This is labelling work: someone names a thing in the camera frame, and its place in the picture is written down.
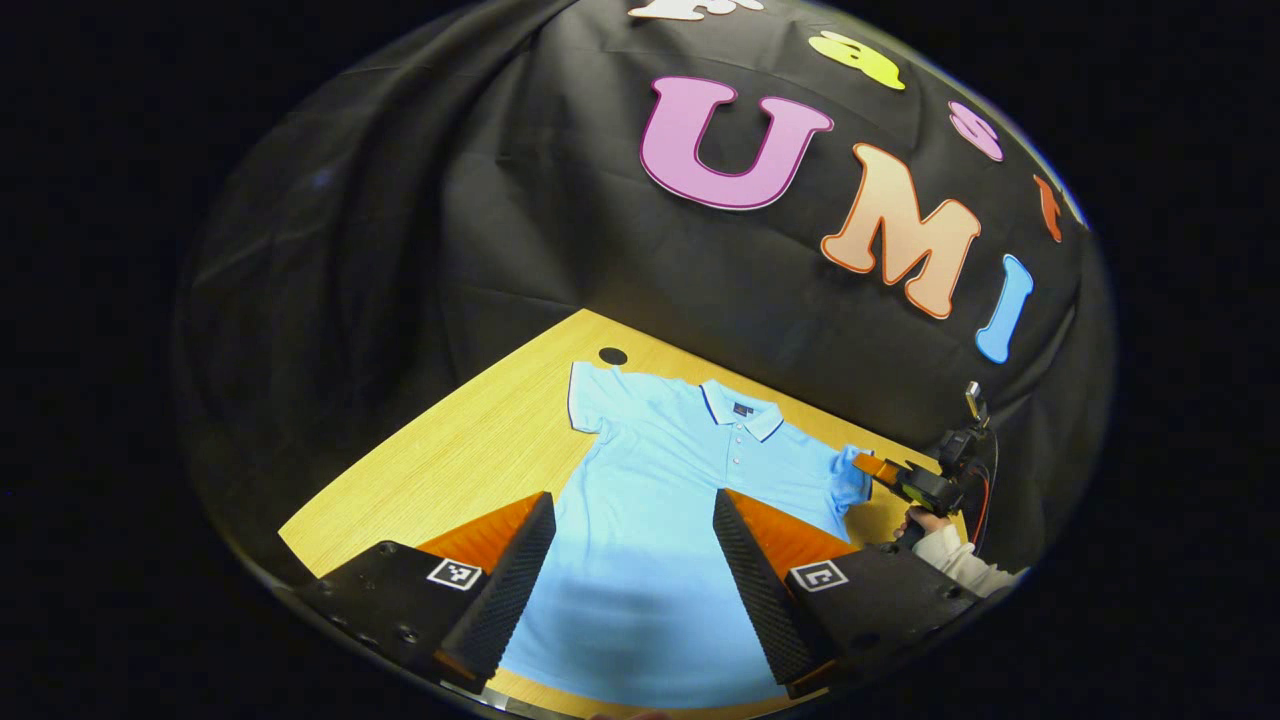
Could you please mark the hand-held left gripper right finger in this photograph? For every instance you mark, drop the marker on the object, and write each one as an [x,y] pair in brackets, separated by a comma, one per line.
[760,590]

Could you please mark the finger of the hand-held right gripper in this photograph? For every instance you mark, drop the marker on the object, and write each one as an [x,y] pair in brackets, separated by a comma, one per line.
[875,466]

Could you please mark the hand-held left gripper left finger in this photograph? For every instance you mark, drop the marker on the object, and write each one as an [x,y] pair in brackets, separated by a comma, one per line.
[510,590]

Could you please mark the light blue polo T-shirt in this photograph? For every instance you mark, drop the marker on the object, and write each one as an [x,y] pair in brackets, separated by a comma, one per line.
[660,520]

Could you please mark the black backdrop cloth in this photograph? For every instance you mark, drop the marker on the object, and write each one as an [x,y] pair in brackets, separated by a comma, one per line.
[560,220]

